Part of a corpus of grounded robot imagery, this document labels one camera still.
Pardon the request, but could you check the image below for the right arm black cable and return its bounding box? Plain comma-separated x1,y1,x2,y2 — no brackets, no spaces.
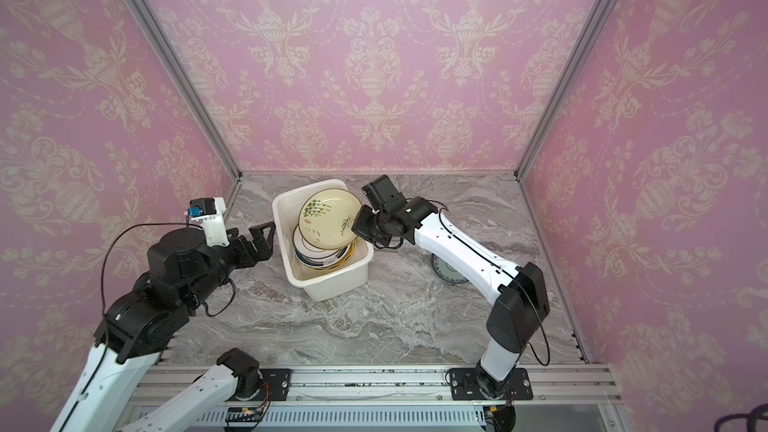
371,199,552,368

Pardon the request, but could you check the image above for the right aluminium corner post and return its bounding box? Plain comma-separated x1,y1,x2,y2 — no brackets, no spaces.
515,0,617,183

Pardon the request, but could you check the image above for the aluminium corner post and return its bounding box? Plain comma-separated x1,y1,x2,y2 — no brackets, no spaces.
515,0,617,183
124,0,242,183

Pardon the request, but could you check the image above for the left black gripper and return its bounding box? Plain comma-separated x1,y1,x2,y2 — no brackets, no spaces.
183,218,278,311

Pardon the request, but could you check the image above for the small blue patterned plate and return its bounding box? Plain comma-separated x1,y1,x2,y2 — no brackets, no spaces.
431,255,469,285

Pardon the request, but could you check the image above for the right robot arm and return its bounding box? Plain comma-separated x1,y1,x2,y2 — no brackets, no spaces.
352,175,550,399

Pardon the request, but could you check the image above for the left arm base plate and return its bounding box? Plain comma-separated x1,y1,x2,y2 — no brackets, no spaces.
231,368,293,402

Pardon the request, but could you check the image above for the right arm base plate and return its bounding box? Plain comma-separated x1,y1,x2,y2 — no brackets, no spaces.
445,366,534,401

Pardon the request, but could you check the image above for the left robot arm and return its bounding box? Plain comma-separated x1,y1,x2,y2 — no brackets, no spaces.
52,215,275,431

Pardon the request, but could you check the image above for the white plastic bin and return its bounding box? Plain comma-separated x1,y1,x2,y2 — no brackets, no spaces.
272,179,374,302

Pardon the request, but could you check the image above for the left aluminium corner post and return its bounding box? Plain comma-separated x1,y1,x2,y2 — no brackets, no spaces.
124,0,242,183

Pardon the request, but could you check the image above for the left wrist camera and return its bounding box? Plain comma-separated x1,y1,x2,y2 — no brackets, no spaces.
187,197,230,247

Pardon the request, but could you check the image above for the white plate blue rim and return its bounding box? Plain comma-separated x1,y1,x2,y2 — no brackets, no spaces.
293,226,355,270

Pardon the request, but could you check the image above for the cream willow pattern plate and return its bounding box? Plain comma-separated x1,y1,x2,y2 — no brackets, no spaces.
298,188,362,250

